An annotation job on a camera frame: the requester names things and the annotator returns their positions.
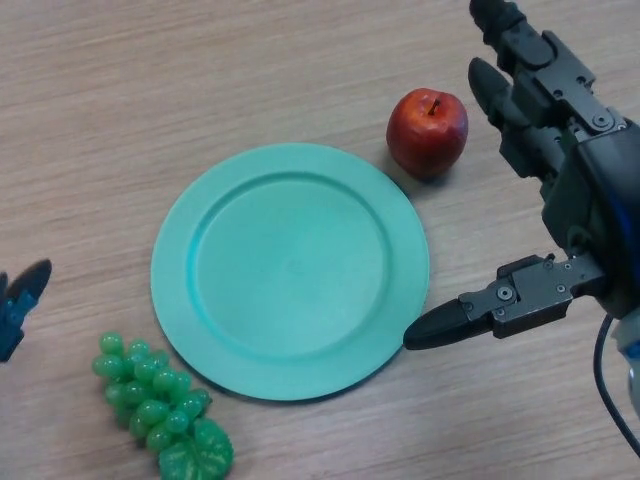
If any red apple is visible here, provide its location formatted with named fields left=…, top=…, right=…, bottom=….
left=385, top=87, right=470, bottom=180

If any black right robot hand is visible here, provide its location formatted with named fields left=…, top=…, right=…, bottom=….
left=402, top=0, right=640, bottom=351

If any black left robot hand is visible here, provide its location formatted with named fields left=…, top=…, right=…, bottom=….
left=0, top=258, right=53, bottom=365

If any green plastic grape bunch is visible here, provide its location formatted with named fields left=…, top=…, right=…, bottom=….
left=91, top=331, right=235, bottom=480

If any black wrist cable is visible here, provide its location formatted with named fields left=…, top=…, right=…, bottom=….
left=593, top=314, right=640, bottom=449

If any round teal plate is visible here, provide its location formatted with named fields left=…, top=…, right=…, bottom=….
left=150, top=142, right=431, bottom=403

